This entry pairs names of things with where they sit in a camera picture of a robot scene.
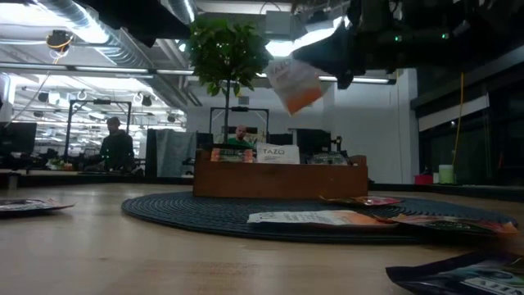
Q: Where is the grey ceiling box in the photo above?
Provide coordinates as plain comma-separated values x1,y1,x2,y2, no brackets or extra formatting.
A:
264,10,294,39

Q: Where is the black monitor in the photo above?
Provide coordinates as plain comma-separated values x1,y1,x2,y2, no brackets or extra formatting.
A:
0,121,38,155

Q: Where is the white and orange tea packet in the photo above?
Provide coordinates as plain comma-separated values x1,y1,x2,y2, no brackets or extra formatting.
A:
264,57,333,117
255,143,301,166
246,209,399,229

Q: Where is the hanging cable reel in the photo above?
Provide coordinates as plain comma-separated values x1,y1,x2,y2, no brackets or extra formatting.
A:
45,29,75,53

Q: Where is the grey partition cloth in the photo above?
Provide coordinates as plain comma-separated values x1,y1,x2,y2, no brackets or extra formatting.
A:
155,129,198,178

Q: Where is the black cabinet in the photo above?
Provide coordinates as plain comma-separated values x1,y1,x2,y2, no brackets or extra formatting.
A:
291,128,332,156

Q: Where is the pale green cup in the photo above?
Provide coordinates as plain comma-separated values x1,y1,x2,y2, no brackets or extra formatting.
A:
438,164,454,184

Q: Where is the round dark woven placemat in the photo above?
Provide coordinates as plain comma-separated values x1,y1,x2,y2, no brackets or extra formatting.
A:
121,191,519,245

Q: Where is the black tea packet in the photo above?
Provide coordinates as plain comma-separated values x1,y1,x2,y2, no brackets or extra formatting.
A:
306,151,350,166
385,249,524,295

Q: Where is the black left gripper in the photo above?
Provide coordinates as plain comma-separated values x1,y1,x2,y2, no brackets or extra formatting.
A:
75,0,193,48

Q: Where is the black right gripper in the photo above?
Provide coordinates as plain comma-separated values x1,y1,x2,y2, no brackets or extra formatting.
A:
292,0,411,90

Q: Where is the person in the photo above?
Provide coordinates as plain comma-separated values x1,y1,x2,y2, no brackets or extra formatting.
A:
88,116,136,172
228,125,255,149

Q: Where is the ceiling light strip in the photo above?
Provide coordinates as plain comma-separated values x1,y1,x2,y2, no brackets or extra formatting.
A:
255,72,391,85
0,61,194,77

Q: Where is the wooden three-compartment tray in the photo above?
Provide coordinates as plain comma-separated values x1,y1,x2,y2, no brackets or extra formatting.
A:
192,147,368,201

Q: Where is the background black rig frame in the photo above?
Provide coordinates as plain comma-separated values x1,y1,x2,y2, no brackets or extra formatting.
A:
64,99,133,173
209,106,270,144

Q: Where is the green potted plant black pot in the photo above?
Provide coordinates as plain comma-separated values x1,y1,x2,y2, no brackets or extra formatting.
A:
186,16,274,145

